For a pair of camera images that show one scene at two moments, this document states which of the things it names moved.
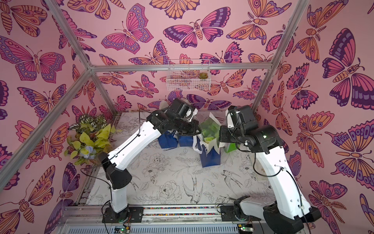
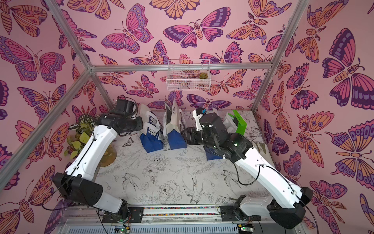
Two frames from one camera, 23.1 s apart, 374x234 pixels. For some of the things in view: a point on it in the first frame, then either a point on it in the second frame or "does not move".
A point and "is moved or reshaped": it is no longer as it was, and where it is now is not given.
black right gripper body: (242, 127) → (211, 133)
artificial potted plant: (90, 137) does not move
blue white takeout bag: (207, 144) is moved or reshaped
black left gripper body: (185, 128) → (135, 125)
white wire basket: (188, 75) does not move
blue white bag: (168, 139) → (151, 136)
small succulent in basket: (203, 75) does not move
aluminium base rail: (80, 219) does not move
